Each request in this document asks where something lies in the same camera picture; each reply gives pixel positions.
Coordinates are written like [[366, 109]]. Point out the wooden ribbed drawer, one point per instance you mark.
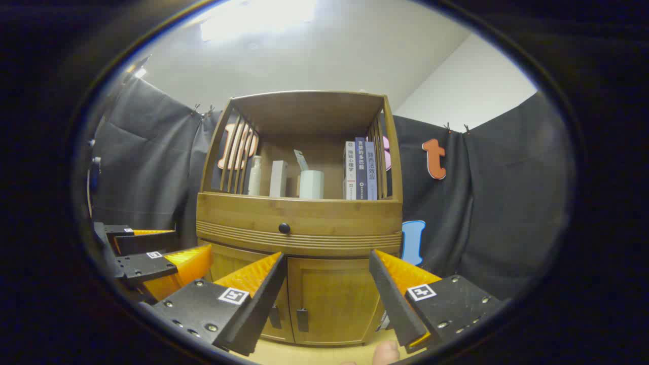
[[345, 215]]

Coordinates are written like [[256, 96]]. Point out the black backdrop cloth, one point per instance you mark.
[[507, 203]]

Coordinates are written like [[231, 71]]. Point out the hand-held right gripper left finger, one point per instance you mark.
[[258, 314]]

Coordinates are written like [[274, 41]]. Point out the wooden shoe cabinet door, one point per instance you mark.
[[228, 261], [334, 294]]

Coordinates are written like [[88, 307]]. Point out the person's foot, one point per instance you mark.
[[386, 353]]

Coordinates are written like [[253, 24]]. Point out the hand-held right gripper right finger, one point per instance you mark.
[[393, 299]]

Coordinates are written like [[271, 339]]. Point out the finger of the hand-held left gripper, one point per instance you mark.
[[147, 266], [147, 243]]

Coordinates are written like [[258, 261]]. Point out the wooden double-door shoe cabinet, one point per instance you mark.
[[304, 111]]

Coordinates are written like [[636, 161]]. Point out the grey white tube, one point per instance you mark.
[[301, 159]]

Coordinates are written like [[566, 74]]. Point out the light blue book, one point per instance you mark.
[[371, 172]]

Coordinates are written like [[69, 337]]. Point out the black round drawer knob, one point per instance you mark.
[[284, 228]]

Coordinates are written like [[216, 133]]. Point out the white pump bottle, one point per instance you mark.
[[255, 177]]

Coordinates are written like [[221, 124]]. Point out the tall white carton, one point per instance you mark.
[[278, 180]]

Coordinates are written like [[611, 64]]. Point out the white cup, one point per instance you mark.
[[312, 185]]

